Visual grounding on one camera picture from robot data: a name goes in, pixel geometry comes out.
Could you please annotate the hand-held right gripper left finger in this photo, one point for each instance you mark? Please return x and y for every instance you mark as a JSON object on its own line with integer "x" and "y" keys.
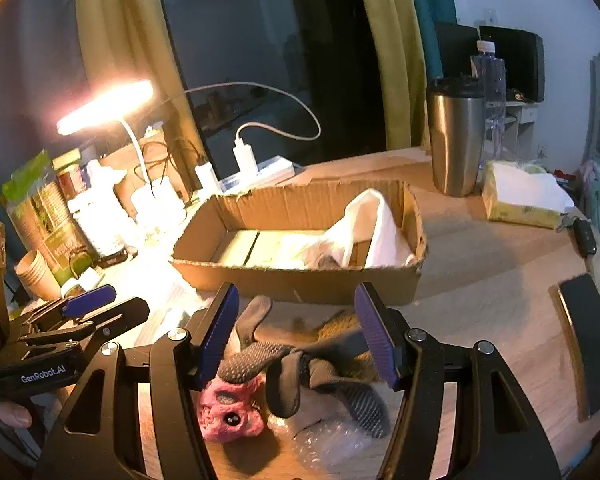
{"x": 215, "y": 340}

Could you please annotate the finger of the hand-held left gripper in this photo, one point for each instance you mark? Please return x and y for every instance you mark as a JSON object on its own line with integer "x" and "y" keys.
{"x": 127, "y": 312}
{"x": 90, "y": 299}

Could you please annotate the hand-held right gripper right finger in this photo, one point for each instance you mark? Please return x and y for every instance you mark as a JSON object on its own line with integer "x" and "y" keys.
{"x": 375, "y": 340}

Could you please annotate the brown knitted cloth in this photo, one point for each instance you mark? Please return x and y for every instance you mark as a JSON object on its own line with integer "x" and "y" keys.
{"x": 340, "y": 332}

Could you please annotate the pink plush toy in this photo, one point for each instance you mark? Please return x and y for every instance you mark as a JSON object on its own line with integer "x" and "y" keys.
{"x": 230, "y": 417}

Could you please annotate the cardboard box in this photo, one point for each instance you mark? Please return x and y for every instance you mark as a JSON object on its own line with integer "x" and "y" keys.
{"x": 300, "y": 285}

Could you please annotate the bubble wrap bag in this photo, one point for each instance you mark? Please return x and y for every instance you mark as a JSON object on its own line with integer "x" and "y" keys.
{"x": 325, "y": 442}

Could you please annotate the person's left hand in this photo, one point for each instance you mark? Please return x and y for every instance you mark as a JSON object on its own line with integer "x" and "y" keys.
{"x": 12, "y": 415}

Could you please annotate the black flashlight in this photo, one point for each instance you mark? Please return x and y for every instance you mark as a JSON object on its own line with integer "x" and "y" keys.
{"x": 117, "y": 256}

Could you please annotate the stack of paper cups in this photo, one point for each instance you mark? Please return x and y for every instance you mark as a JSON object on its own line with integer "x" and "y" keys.
{"x": 37, "y": 272}

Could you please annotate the white woven basket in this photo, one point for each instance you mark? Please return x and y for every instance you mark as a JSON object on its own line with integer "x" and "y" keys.
{"x": 100, "y": 225}

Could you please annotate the green snack packet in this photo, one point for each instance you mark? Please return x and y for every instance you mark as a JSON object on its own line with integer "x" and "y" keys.
{"x": 35, "y": 205}

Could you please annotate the dark jar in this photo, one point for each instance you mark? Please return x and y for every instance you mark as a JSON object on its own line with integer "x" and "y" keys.
{"x": 70, "y": 180}

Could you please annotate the white power strip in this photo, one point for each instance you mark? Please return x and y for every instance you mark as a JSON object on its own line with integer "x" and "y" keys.
{"x": 270, "y": 170}

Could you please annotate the white desk lamp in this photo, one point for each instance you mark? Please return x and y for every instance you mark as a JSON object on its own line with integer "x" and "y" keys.
{"x": 105, "y": 106}

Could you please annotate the black phone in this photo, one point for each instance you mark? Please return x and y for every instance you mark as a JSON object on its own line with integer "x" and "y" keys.
{"x": 580, "y": 340}

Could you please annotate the yellow tissue pack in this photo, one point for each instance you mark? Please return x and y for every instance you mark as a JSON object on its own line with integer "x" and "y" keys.
{"x": 520, "y": 195}

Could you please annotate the steel tumbler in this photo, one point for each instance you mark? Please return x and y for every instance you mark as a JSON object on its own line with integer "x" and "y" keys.
{"x": 455, "y": 140}

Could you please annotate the black car key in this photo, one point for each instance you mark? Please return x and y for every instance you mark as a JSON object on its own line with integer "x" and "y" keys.
{"x": 582, "y": 237}

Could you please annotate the yellow-green curtain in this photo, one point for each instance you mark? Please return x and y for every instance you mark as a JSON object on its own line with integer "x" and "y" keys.
{"x": 125, "y": 35}
{"x": 395, "y": 60}

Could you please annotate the clear water bottle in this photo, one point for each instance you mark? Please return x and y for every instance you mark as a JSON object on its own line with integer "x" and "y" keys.
{"x": 495, "y": 90}

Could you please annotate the black monitor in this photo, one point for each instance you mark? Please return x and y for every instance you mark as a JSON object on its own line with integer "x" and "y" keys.
{"x": 455, "y": 50}
{"x": 515, "y": 60}

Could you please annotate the teal curtain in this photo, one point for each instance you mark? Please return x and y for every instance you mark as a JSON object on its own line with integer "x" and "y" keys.
{"x": 430, "y": 0}

